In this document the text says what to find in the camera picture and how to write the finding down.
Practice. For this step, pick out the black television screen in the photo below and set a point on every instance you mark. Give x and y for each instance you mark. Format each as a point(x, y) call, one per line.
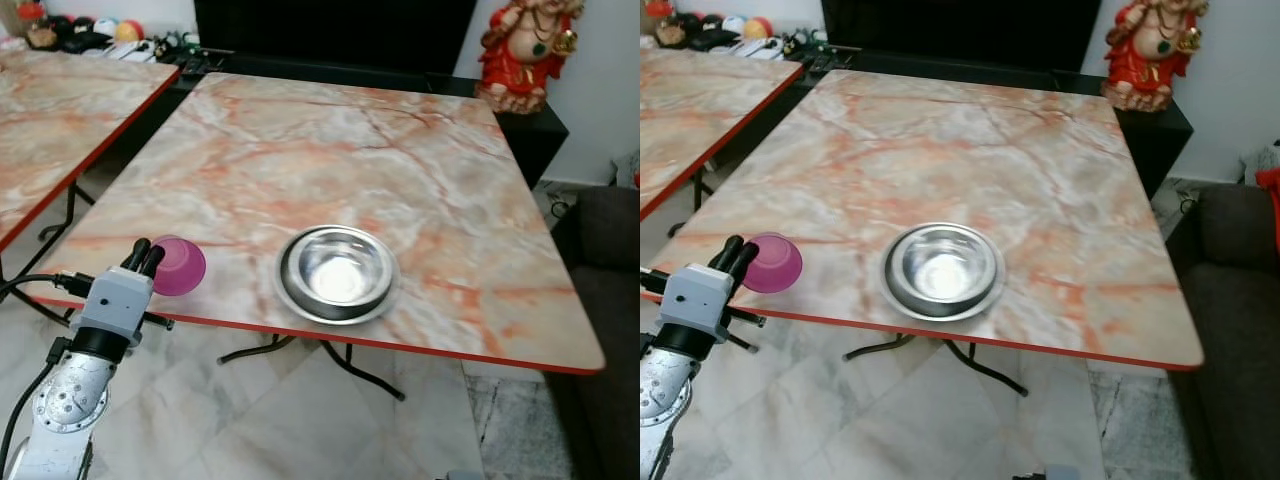
point(950, 28)
point(335, 30)

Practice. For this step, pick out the black bag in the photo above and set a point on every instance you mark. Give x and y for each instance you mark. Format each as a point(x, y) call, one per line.
point(85, 42)
point(712, 40)

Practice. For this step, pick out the black folding table legs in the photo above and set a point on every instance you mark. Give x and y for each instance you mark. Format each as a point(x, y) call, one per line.
point(975, 362)
point(352, 368)
point(66, 215)
point(703, 195)

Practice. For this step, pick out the red laughing Buddha statue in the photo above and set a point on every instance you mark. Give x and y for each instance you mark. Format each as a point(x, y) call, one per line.
point(520, 55)
point(1148, 55)

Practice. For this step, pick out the green and black toy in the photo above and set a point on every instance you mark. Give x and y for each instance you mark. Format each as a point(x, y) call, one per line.
point(175, 45)
point(803, 43)

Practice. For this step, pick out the red toy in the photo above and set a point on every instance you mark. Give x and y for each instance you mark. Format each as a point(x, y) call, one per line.
point(30, 11)
point(659, 8)

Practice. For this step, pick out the red cloth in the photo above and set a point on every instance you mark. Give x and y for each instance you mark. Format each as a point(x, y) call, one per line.
point(1270, 205)

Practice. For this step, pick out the orange and yellow ball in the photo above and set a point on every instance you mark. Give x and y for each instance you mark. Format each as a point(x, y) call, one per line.
point(130, 31)
point(760, 27)

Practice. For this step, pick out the stainless steel bowl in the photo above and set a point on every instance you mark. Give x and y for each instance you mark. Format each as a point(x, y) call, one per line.
point(338, 270)
point(942, 266)

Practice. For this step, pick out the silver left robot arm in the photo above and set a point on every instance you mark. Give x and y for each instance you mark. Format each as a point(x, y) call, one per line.
point(665, 385)
point(68, 395)

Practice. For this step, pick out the pink plastic cup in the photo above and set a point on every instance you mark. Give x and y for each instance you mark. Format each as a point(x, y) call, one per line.
point(778, 262)
point(183, 266)

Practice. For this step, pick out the dark brown sofa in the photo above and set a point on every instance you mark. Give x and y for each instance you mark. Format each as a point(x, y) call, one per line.
point(1235, 330)
point(600, 330)

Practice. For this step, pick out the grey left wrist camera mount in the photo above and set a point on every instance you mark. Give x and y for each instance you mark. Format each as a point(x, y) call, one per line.
point(112, 300)
point(695, 298)

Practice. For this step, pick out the white ball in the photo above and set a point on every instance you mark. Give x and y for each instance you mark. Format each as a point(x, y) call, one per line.
point(104, 26)
point(734, 23)

